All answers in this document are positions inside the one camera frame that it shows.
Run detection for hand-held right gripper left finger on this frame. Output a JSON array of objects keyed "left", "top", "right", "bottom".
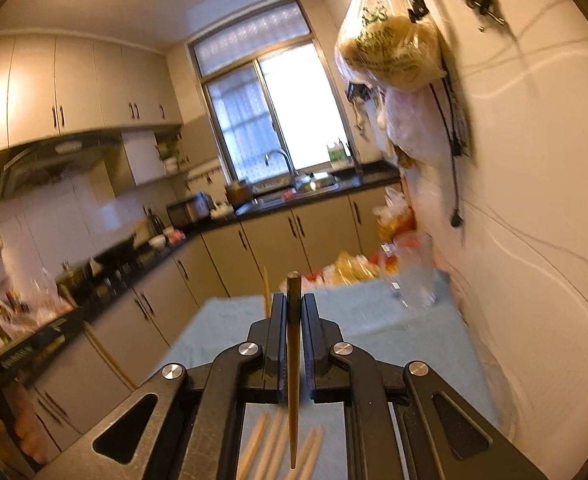
[{"left": 34, "top": 292, "right": 290, "bottom": 480}]

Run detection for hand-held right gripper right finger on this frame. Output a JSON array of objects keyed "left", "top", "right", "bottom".
[{"left": 300, "top": 293, "right": 550, "bottom": 480}]

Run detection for blue table cloth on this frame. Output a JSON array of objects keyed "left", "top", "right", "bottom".
[{"left": 149, "top": 270, "right": 500, "bottom": 480}]

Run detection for beige lower cabinets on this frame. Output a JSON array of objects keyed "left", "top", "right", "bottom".
[{"left": 24, "top": 192, "right": 405, "bottom": 456}]

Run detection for beige cabinets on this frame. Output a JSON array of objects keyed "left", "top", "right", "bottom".
[
  {"left": 24, "top": 192, "right": 405, "bottom": 456},
  {"left": 0, "top": 30, "right": 185, "bottom": 161}
]

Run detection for clear glass mug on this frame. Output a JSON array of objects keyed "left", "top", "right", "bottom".
[{"left": 389, "top": 230, "right": 440, "bottom": 313}]

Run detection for steel sink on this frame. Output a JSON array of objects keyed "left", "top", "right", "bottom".
[{"left": 251, "top": 182, "right": 341, "bottom": 208}]

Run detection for brown clay pot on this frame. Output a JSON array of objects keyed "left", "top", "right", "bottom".
[{"left": 224, "top": 179, "right": 254, "bottom": 208}]

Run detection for orange plastic bag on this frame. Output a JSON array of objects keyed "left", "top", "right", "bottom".
[{"left": 374, "top": 185, "right": 417, "bottom": 241}]

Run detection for black countertop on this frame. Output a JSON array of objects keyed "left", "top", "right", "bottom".
[{"left": 0, "top": 167, "right": 402, "bottom": 376}]

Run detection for steel rice cooker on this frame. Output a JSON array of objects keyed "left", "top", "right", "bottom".
[{"left": 166, "top": 192, "right": 214, "bottom": 228}]

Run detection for steel pot lid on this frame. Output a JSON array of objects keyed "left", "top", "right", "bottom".
[{"left": 294, "top": 171, "right": 336, "bottom": 192}]

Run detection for steel faucet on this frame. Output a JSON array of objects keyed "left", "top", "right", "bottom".
[{"left": 265, "top": 149, "right": 297, "bottom": 186}]

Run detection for green detergent bottle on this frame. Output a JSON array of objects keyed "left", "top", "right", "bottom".
[{"left": 326, "top": 139, "right": 352, "bottom": 168}]

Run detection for kitchen window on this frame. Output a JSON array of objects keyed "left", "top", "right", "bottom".
[{"left": 188, "top": 0, "right": 362, "bottom": 186}]

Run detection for clear plastic bag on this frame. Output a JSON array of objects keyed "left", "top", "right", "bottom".
[{"left": 376, "top": 82, "right": 470, "bottom": 168}]

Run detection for black gas stove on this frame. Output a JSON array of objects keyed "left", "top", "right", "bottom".
[{"left": 0, "top": 320, "right": 85, "bottom": 376}]

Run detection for range hood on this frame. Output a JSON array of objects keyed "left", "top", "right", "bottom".
[{"left": 0, "top": 132, "right": 125, "bottom": 201}]

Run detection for plastic bag with yellow contents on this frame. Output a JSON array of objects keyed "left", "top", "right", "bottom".
[{"left": 334, "top": 0, "right": 447, "bottom": 93}]

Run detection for beige upper cabinets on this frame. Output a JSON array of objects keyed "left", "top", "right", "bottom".
[{"left": 0, "top": 30, "right": 185, "bottom": 161}]

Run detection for black cable with plug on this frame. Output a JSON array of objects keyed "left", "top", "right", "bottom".
[{"left": 429, "top": 80, "right": 467, "bottom": 228}]

